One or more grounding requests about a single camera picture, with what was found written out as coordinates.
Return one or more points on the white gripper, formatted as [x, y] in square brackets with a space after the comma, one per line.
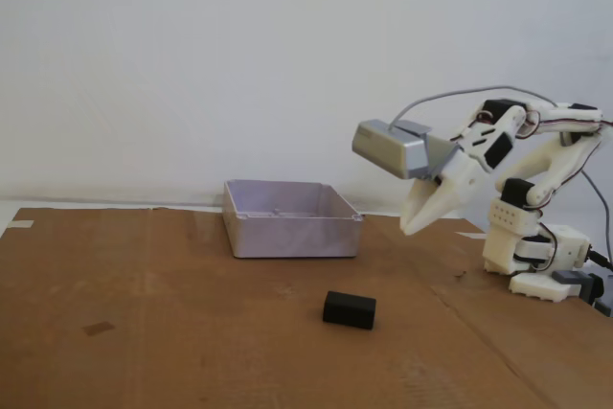
[452, 185]

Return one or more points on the black rectangular block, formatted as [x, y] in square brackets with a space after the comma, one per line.
[347, 311]

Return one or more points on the white plastic junction box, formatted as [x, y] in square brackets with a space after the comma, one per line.
[292, 239]

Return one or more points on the silver webcam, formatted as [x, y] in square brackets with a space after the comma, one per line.
[383, 150]

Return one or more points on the grey table clamp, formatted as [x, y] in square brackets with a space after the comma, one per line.
[570, 278]

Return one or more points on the brown cardboard sheet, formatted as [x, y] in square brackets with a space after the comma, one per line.
[191, 356]

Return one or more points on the white tape strip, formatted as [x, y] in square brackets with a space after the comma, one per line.
[21, 224]

